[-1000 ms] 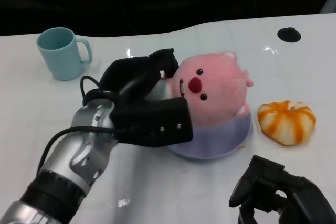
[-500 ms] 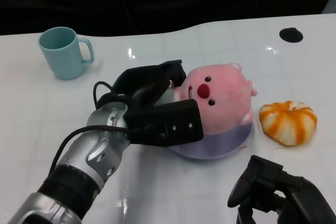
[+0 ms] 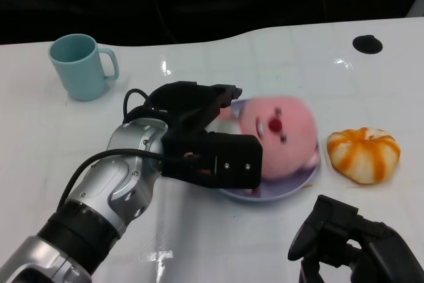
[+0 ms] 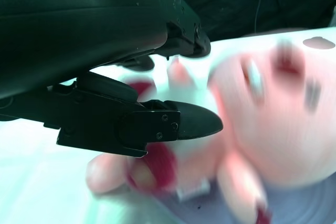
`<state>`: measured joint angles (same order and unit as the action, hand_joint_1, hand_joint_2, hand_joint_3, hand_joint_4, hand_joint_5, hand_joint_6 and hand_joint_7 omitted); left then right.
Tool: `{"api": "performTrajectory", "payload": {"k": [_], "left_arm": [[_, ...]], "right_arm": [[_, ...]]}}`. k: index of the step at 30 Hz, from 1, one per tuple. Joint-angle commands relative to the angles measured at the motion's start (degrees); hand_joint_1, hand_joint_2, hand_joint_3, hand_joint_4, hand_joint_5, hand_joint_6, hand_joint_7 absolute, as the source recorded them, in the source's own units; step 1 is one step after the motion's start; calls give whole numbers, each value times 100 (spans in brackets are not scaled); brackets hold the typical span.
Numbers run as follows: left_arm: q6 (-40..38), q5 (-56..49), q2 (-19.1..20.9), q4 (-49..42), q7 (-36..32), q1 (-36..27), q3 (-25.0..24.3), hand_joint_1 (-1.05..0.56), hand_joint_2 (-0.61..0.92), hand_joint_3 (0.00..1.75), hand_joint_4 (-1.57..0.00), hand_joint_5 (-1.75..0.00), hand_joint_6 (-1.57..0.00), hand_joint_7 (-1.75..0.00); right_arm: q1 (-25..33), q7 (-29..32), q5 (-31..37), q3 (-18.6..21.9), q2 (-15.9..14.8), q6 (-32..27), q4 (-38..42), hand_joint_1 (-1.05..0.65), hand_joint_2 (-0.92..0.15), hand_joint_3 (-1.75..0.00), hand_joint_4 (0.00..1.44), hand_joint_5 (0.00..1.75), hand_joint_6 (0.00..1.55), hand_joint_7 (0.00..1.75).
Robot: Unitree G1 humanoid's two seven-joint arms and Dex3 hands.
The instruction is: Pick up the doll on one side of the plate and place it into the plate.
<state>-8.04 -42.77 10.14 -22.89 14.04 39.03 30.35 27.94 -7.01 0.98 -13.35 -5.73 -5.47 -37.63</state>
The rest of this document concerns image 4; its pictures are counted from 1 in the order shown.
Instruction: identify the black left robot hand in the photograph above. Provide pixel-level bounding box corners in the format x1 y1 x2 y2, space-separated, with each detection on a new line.
0 0 224 159

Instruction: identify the pink plush doll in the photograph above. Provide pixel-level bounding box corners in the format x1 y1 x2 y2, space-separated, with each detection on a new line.
86 35 336 224

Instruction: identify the purple plastic plate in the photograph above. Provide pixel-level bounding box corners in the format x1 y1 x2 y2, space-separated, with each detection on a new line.
146 176 336 224

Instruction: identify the black backdrop cloth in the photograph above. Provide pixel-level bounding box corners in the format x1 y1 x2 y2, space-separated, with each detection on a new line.
156 0 336 43

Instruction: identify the thin black cable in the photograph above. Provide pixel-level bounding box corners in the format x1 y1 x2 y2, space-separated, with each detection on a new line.
253 0 264 35

